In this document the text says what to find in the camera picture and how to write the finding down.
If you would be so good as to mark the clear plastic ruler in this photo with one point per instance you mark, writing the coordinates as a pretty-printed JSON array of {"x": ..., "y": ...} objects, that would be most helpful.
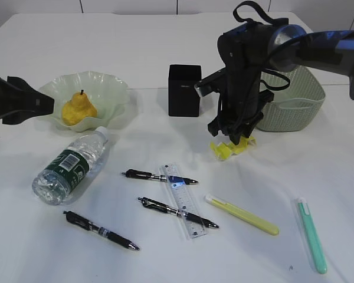
[{"x": 183, "y": 200}]

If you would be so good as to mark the yellow pear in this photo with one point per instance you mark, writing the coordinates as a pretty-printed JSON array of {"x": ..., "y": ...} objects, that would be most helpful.
[{"x": 78, "y": 108}]

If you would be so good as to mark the black pen lower left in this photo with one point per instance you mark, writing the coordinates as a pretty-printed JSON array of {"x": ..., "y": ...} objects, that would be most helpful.
[{"x": 88, "y": 225}]

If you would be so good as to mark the yellow pen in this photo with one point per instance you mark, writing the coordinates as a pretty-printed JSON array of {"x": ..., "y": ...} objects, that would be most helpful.
[{"x": 242, "y": 214}]

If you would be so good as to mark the black square pen holder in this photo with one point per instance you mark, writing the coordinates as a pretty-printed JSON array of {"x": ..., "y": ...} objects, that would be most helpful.
[{"x": 183, "y": 100}]

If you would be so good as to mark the black pen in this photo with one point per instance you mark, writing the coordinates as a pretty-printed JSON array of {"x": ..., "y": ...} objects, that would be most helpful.
[
  {"x": 88, "y": 225},
  {"x": 136, "y": 174},
  {"x": 163, "y": 208}
]

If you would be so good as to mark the black pen upper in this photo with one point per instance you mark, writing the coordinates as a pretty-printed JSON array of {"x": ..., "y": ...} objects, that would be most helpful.
[{"x": 136, "y": 174}]

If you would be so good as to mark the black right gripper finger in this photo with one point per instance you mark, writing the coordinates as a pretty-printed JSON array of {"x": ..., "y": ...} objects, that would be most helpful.
[
  {"x": 224, "y": 130},
  {"x": 236, "y": 137}
]

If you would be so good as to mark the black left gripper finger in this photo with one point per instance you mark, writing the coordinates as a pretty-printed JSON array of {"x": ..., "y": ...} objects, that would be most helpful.
[
  {"x": 24, "y": 98},
  {"x": 19, "y": 117}
]

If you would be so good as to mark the green woven plastic basket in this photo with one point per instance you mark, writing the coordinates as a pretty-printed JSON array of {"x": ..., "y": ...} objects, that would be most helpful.
[{"x": 295, "y": 107}]

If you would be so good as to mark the clear water bottle green label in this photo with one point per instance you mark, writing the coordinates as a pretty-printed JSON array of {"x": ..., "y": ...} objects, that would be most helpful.
[{"x": 54, "y": 184}]

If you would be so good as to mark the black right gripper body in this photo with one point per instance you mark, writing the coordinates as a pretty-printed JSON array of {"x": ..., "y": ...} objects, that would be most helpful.
[{"x": 240, "y": 105}]

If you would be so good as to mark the green ruffled glass plate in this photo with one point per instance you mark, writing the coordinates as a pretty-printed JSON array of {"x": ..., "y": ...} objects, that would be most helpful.
[{"x": 105, "y": 92}]

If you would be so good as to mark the yellow waste paper wrapper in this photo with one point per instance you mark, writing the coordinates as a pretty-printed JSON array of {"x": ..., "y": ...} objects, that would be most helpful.
[{"x": 223, "y": 151}]

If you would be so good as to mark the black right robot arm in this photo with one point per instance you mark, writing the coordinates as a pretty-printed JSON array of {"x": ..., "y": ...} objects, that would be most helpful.
[{"x": 247, "y": 52}]

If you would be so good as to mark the black pen middle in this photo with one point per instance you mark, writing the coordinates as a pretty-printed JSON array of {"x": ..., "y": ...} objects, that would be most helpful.
[{"x": 163, "y": 208}]

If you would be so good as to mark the mint green pen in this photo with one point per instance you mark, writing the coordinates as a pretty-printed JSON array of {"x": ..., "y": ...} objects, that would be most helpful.
[{"x": 312, "y": 237}]

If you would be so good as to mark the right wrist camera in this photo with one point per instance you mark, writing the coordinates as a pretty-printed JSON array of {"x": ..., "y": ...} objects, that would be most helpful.
[{"x": 215, "y": 82}]

